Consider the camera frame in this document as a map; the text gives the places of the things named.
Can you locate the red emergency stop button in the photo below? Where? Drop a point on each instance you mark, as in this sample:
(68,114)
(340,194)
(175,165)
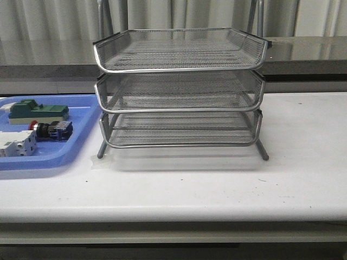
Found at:
(57,130)

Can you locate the blue plastic tray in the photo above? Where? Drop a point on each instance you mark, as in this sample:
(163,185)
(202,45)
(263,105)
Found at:
(84,110)

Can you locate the grey stone counter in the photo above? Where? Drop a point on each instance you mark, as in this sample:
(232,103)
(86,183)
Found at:
(305,58)

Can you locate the green terminal block component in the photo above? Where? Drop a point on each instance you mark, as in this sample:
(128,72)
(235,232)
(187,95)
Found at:
(28,110)

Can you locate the white circuit breaker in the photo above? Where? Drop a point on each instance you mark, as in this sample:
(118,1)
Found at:
(18,144)

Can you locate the small white plastic component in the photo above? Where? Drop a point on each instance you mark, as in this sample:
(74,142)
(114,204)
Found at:
(7,107)

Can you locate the silver metal rack frame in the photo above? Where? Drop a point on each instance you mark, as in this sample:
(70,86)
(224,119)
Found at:
(104,18)

